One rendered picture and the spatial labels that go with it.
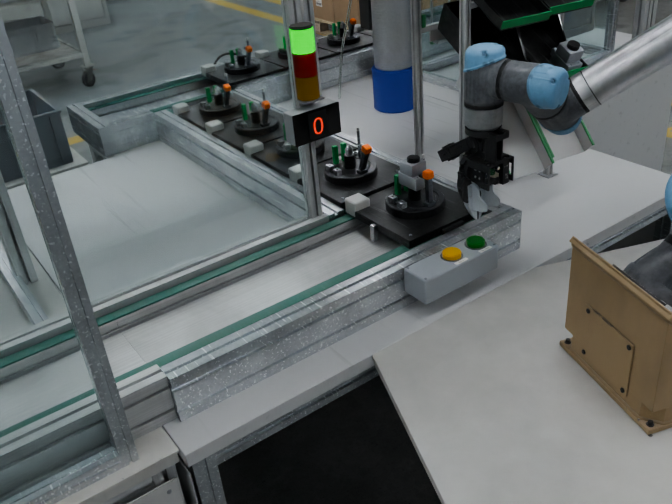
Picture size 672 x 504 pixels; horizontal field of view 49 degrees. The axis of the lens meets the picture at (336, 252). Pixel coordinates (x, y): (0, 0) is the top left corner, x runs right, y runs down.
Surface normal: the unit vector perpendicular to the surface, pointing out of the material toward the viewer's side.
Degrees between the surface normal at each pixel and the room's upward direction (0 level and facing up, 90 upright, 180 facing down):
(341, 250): 0
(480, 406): 0
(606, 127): 90
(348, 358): 0
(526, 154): 45
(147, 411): 90
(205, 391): 90
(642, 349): 90
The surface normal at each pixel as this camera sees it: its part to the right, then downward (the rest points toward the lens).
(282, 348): 0.58, 0.37
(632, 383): -0.95, 0.22
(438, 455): -0.08, -0.86
